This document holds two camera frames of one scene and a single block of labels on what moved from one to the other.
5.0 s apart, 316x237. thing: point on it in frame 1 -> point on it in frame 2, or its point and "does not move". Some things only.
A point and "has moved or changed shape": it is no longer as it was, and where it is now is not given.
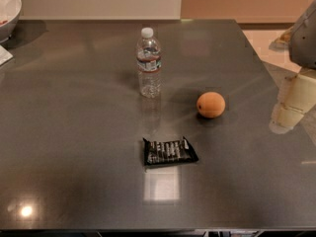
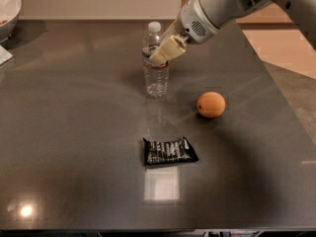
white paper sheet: x=5 y=55 does not move
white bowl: x=10 y=10 does not move
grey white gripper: x=305 y=39 -> x=194 y=23
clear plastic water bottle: x=149 y=64 has moved or changed shape
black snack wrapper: x=168 y=152 does not move
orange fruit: x=210 y=104 does not move
